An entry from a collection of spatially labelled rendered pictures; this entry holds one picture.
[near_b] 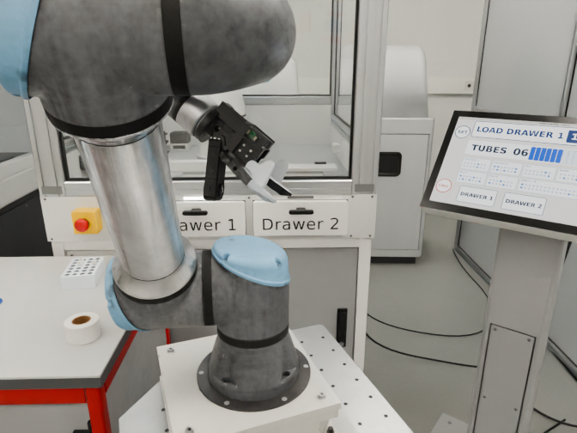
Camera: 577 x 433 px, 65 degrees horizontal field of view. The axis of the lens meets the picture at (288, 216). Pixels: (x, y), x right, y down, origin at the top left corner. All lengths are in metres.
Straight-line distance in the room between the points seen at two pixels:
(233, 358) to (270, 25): 0.50
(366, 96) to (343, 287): 0.61
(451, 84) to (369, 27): 3.40
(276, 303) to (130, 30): 0.45
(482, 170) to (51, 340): 1.10
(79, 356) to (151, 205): 0.59
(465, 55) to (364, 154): 3.50
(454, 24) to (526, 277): 3.64
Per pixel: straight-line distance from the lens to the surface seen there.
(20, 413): 1.15
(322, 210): 1.40
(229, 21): 0.37
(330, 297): 1.55
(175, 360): 0.86
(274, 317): 0.70
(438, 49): 4.73
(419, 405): 2.09
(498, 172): 1.29
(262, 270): 0.66
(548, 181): 1.27
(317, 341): 1.02
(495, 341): 1.49
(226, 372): 0.76
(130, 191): 0.50
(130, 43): 0.38
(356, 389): 0.90
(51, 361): 1.07
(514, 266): 1.38
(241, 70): 0.39
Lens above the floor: 1.33
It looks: 19 degrees down
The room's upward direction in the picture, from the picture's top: straight up
